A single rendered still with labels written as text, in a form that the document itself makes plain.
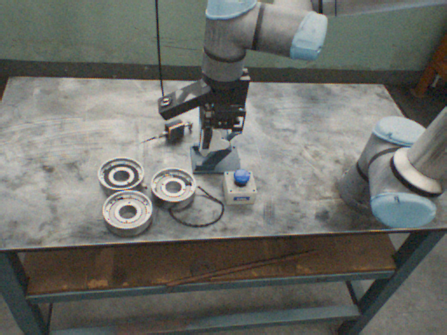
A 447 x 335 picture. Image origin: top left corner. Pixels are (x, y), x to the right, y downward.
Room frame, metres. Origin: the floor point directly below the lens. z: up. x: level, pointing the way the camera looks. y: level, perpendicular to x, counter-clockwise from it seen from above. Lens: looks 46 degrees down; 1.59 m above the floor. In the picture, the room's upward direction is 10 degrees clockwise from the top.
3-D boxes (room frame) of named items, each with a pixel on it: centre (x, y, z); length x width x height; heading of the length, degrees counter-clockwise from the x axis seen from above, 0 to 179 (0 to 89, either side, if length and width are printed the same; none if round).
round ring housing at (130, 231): (0.56, 0.19, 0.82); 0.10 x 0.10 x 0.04
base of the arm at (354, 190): (0.77, -0.38, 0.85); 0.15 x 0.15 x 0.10
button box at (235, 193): (0.69, -0.05, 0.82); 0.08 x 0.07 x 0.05; 105
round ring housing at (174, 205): (0.65, 0.11, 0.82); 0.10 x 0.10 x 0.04
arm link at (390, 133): (0.76, -0.38, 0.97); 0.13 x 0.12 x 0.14; 177
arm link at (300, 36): (0.67, -0.07, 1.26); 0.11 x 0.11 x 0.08; 87
